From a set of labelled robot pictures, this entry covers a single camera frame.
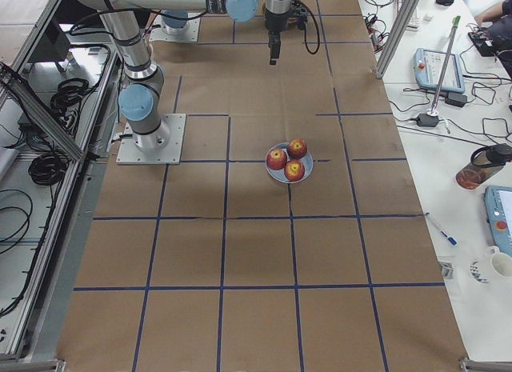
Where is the blue white pen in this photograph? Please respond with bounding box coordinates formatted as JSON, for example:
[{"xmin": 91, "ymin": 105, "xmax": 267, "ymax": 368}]
[{"xmin": 425, "ymin": 212, "xmax": 458, "ymax": 246}]

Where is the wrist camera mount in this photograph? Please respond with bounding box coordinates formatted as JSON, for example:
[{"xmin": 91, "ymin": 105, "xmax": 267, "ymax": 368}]
[{"xmin": 287, "ymin": 2, "xmax": 308, "ymax": 30}]

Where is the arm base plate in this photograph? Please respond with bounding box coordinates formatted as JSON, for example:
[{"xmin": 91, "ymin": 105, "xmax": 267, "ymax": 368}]
[
  {"xmin": 149, "ymin": 15, "xmax": 200, "ymax": 43},
  {"xmin": 116, "ymin": 114, "xmax": 186, "ymax": 165}
]

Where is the white mug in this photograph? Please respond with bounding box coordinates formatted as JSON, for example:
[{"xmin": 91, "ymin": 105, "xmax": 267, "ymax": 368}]
[{"xmin": 470, "ymin": 246, "xmax": 511, "ymax": 284}]

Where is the aluminium frame post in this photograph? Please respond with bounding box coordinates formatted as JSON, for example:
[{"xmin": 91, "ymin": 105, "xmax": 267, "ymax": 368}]
[{"xmin": 374, "ymin": 0, "xmax": 419, "ymax": 79}]

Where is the red apple plate left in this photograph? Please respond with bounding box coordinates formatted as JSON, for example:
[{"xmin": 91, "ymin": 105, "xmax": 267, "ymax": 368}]
[{"xmin": 266, "ymin": 148, "xmax": 288, "ymax": 170}]

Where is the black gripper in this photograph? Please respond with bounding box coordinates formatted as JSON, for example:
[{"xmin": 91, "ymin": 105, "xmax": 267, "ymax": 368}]
[{"xmin": 264, "ymin": 10, "xmax": 289, "ymax": 66}]

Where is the red apple plate front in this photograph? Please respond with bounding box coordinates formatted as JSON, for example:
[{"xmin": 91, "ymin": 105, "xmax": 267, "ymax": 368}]
[{"xmin": 284, "ymin": 159, "xmax": 305, "ymax": 182}]

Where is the red apple plate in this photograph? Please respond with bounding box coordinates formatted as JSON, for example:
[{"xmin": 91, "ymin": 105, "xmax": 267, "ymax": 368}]
[
  {"xmin": 266, "ymin": 148, "xmax": 288, "ymax": 170},
  {"xmin": 284, "ymin": 159, "xmax": 305, "ymax": 182},
  {"xmin": 286, "ymin": 138, "xmax": 308, "ymax": 159}
]

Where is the brown water bottle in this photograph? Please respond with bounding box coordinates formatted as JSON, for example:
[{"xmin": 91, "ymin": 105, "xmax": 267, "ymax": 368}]
[{"xmin": 455, "ymin": 143, "xmax": 511, "ymax": 190}]

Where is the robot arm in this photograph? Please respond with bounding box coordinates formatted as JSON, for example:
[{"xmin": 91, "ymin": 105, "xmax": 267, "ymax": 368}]
[{"xmin": 78, "ymin": 0, "xmax": 259, "ymax": 153}]

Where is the light blue plate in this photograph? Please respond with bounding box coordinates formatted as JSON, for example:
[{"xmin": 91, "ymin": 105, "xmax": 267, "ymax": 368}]
[{"xmin": 265, "ymin": 142, "xmax": 314, "ymax": 184}]

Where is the blue teach pendant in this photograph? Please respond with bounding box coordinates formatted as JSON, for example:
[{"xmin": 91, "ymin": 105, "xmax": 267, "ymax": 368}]
[{"xmin": 413, "ymin": 48, "xmax": 466, "ymax": 94}]

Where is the red apple plate right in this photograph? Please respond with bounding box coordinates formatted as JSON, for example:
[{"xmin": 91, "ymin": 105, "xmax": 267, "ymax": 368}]
[{"xmin": 286, "ymin": 138, "xmax": 308, "ymax": 159}]

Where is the black computer mouse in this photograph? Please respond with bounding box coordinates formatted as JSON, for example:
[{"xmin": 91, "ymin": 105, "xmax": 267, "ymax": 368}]
[{"xmin": 435, "ymin": 0, "xmax": 454, "ymax": 6}]

